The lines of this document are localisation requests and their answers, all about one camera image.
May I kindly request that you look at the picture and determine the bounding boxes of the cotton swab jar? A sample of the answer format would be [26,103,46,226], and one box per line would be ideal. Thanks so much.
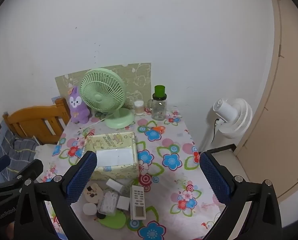
[134,100,145,116]

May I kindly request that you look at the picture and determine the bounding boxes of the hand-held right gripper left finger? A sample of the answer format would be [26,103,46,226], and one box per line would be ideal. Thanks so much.
[14,151,98,240]

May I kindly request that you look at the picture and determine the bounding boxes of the beige bear-shaped mirror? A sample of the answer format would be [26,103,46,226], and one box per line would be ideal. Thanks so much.
[85,183,104,204]

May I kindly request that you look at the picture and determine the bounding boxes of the white fan cable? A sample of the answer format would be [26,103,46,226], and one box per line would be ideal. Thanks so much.
[83,118,114,132]

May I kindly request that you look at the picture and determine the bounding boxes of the grey plaid blanket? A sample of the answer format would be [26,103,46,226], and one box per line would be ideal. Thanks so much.
[4,130,40,175]

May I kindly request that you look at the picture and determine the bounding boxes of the yellow printed storage box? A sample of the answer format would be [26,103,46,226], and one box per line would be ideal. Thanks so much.
[84,131,139,180]

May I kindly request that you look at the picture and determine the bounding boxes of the beige door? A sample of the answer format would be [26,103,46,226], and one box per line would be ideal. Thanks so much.
[235,0,298,203]

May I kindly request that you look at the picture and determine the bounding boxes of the glass mug jar green lid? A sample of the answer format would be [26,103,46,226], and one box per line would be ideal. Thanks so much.
[148,85,167,121]

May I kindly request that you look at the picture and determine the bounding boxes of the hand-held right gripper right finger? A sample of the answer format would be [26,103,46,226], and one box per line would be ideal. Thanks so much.
[200,151,282,240]

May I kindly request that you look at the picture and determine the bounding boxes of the small white box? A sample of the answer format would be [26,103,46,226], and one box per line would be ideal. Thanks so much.
[116,195,131,210]

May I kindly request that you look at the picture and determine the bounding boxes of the green desk fan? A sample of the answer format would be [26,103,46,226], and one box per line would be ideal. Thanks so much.
[79,69,135,129]

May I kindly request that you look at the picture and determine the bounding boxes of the green heart shaped pad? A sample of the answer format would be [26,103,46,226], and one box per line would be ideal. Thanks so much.
[99,209,127,229]

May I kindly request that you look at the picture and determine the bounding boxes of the purple plush toy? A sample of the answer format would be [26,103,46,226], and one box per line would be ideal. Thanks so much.
[68,86,90,124]

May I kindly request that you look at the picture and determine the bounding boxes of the white round pad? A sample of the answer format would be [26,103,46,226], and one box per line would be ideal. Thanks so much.
[83,202,97,216]

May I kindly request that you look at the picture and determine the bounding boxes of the printed cardboard panel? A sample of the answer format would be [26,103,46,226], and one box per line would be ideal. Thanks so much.
[54,62,151,110]

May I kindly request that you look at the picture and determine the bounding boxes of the black fan cable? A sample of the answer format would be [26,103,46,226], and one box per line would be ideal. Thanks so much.
[211,117,219,143]

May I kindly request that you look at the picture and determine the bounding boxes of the white floor fan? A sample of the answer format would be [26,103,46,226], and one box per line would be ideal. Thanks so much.
[199,98,253,153]

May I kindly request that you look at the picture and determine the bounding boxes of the long white box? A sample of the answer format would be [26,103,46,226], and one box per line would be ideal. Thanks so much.
[106,179,124,193]

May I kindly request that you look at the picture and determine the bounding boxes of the wooden chair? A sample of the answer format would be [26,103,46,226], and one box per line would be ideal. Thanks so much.
[2,97,71,145]

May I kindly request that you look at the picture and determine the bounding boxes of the white remote control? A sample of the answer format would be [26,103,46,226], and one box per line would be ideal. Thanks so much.
[130,185,146,220]

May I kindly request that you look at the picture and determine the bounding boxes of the orange scissors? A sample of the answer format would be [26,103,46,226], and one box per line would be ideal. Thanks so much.
[145,126,166,133]

